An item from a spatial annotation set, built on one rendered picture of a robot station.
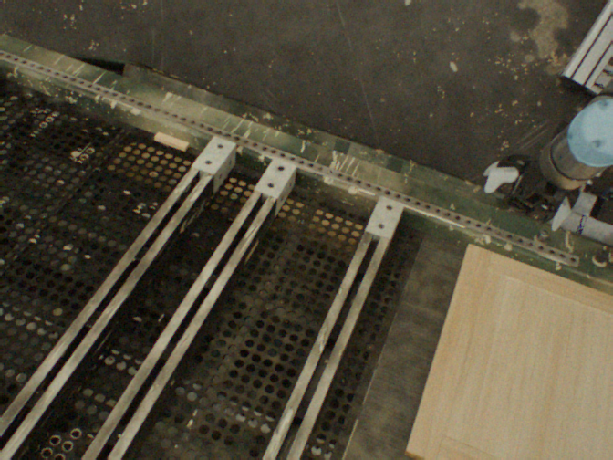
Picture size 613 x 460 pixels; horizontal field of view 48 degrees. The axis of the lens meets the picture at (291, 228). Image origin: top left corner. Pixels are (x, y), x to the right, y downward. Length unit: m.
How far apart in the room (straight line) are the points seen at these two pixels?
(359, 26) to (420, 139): 0.47
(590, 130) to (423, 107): 1.67
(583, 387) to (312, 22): 1.64
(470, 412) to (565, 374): 0.24
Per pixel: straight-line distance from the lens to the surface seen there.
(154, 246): 1.49
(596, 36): 2.36
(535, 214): 1.12
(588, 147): 0.92
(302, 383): 1.32
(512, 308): 1.61
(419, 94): 2.55
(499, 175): 1.18
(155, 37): 2.82
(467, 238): 1.68
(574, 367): 1.59
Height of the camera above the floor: 2.55
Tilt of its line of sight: 72 degrees down
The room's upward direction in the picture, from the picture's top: 126 degrees counter-clockwise
